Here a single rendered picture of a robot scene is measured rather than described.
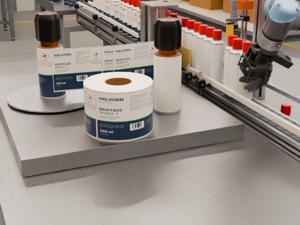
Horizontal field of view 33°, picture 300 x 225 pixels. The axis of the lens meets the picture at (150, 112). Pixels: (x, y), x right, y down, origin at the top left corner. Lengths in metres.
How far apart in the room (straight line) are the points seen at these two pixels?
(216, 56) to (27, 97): 0.69
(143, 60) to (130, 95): 0.42
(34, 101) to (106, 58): 0.28
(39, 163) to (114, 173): 0.20
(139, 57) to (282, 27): 0.53
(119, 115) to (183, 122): 0.25
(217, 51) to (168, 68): 0.36
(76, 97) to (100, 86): 0.35
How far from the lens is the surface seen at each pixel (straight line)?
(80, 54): 1.72
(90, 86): 1.43
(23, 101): 1.76
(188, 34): 2.06
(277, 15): 1.50
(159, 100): 1.62
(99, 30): 3.12
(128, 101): 1.39
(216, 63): 1.90
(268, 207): 1.25
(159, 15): 2.07
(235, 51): 1.75
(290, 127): 1.50
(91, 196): 1.27
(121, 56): 1.75
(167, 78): 1.59
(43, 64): 1.73
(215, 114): 1.63
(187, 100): 1.75
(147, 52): 1.79
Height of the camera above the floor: 1.46
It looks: 21 degrees down
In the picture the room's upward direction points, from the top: straight up
